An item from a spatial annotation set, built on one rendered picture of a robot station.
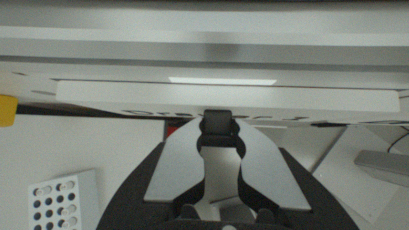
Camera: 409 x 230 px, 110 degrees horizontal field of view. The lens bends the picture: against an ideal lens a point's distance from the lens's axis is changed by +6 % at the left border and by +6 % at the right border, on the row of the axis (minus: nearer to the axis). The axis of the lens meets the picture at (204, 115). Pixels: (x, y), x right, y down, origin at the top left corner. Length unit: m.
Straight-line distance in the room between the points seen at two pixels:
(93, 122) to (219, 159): 0.85
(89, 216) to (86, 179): 0.06
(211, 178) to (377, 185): 1.08
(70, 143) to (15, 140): 0.11
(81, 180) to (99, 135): 0.08
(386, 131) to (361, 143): 0.23
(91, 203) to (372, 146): 1.50
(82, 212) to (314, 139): 1.25
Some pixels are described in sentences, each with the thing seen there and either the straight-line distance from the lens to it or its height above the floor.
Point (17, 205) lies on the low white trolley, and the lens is 0.48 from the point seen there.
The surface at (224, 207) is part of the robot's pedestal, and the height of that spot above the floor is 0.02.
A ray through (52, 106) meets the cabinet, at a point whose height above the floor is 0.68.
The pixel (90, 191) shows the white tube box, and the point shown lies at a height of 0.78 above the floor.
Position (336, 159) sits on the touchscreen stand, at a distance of 1.34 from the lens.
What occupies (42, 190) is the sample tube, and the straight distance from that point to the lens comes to 0.37.
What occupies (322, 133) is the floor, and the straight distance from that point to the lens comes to 1.32.
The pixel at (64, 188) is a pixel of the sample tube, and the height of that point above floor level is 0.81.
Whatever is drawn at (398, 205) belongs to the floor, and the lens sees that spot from 1.69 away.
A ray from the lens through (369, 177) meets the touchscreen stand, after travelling 1.48.
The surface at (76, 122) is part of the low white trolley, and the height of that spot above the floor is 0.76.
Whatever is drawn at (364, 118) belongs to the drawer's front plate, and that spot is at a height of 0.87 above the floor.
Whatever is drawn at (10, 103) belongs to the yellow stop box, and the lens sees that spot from 0.35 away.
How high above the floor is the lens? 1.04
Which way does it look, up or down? 83 degrees down
